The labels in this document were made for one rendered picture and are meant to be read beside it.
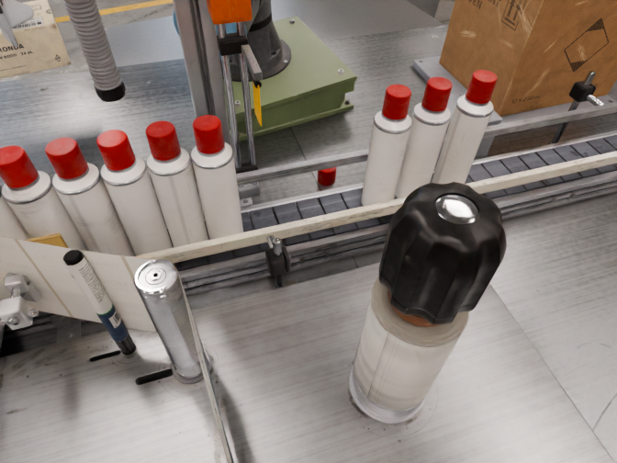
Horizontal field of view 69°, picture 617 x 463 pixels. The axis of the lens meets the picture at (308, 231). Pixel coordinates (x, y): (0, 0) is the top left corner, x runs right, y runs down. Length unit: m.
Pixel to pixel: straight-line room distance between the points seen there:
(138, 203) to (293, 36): 0.66
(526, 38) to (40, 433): 0.95
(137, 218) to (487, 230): 0.42
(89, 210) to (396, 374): 0.39
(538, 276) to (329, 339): 0.36
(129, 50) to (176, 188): 0.77
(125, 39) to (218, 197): 0.84
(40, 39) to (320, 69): 0.52
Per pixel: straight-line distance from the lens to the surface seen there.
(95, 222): 0.60
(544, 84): 1.08
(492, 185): 0.77
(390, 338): 0.39
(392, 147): 0.62
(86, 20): 0.58
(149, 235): 0.62
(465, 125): 0.69
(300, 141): 0.92
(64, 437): 0.59
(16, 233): 0.63
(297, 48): 1.07
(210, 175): 0.56
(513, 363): 0.62
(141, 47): 1.31
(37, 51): 1.00
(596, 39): 1.10
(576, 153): 0.97
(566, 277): 0.81
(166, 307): 0.43
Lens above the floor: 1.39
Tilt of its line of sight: 49 degrees down
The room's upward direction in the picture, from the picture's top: 2 degrees clockwise
